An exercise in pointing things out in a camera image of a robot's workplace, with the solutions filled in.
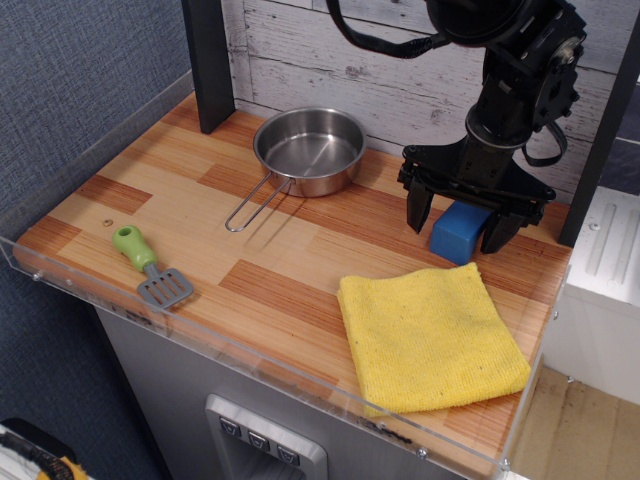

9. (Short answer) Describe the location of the left black vertical post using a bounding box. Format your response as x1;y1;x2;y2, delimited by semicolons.
181;0;236;134

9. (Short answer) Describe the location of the silver dispenser button panel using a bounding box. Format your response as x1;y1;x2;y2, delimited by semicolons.
205;394;329;479

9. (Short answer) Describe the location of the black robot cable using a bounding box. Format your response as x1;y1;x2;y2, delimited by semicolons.
324;0;456;59

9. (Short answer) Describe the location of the stainless steel pan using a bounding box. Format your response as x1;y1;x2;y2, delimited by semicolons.
225;107;367;233

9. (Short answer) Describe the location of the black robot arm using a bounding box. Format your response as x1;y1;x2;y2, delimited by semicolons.
398;1;586;254

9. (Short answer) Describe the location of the green-handled grey toy spatula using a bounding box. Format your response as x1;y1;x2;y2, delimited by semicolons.
112;225;194;309

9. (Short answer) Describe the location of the right black vertical post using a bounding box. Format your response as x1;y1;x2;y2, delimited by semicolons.
558;17;639;247

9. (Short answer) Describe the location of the yellow folded cloth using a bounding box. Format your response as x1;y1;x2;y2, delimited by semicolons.
337;263;531;416

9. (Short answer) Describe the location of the blue arch-shaped wooden block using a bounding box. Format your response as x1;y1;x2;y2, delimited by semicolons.
429;201;491;265

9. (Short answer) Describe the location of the clear acrylic table guard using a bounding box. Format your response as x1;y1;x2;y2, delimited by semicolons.
0;69;572;477

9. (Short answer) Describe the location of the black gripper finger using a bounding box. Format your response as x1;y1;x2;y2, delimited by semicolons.
481;209;530;254
407;176;435;234

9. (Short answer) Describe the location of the white ribbed appliance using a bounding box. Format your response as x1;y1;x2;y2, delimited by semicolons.
541;187;639;404

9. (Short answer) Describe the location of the black and yellow object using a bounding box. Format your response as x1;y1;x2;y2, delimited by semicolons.
1;418;90;479

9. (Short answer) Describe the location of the black vertical post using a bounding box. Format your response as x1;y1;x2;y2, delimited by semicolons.
181;0;236;134
558;17;639;247

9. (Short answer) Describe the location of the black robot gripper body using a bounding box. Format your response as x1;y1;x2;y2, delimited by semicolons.
398;125;556;216

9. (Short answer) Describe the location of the grey toy fridge cabinet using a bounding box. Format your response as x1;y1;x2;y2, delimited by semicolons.
98;310;503;479

